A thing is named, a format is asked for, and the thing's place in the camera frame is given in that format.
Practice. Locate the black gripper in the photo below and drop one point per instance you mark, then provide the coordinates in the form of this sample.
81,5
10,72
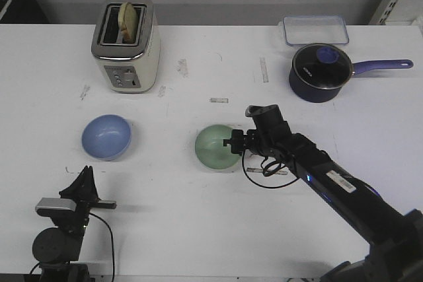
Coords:
84,203
240,141

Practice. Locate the green bowl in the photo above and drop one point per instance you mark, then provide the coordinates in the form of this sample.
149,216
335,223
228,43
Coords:
209,148

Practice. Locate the blue bowl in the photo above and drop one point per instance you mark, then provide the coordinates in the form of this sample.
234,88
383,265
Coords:
106,137

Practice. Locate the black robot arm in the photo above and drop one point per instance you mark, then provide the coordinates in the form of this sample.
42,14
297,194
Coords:
57,248
395,240

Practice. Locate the dark blue saucepan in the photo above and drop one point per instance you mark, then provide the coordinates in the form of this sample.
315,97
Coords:
318,95

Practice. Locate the glass pot lid blue knob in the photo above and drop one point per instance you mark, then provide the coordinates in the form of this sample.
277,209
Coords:
322,66

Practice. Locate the clear plastic food container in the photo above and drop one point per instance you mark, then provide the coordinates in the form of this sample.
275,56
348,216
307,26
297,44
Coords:
302,30

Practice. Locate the cream silver toaster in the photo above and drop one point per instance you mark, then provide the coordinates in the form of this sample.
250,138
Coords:
127,68

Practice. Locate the slice of toast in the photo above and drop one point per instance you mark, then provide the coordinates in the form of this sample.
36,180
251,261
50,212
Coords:
127,22

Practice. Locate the black box in corner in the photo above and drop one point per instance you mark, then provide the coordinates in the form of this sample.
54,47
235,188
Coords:
22,12

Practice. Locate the white metal shelving rack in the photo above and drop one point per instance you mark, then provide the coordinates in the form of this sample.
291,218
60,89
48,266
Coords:
397,12

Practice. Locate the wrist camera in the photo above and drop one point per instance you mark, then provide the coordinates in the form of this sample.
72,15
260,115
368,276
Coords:
55,207
265,116

